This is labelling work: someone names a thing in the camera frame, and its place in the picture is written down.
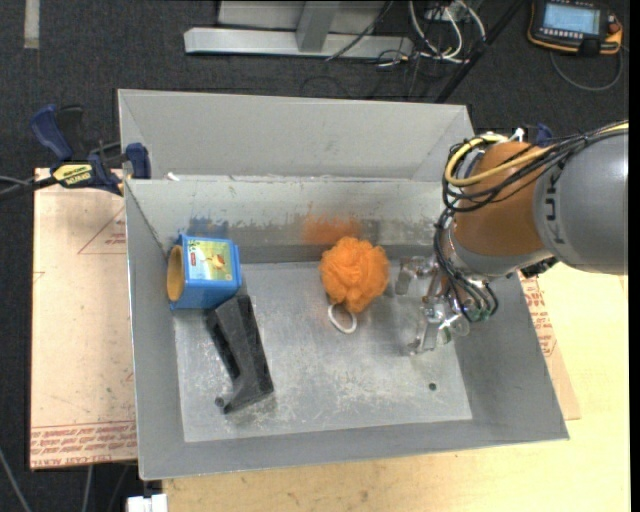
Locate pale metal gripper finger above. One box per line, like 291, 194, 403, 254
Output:
395, 255, 436, 296
404, 302, 472, 357

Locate orange mesh bath sponge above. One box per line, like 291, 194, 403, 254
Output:
317, 235, 392, 335

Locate grey metal bin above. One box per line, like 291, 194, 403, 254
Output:
117, 88, 571, 482

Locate black wedge-shaped block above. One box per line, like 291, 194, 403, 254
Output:
205, 294, 276, 416

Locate blue printed box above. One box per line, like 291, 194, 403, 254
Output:
166, 233, 244, 312

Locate brown cardboard board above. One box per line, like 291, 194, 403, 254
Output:
28, 167, 583, 472

